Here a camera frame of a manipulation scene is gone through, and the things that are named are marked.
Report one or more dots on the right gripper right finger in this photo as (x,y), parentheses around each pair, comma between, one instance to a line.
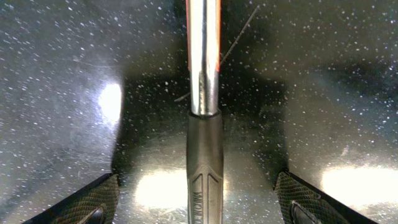
(295,196)

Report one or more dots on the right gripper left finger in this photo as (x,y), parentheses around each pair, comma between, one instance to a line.
(99,199)

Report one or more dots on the hammer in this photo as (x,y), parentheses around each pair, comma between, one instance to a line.
(203,155)

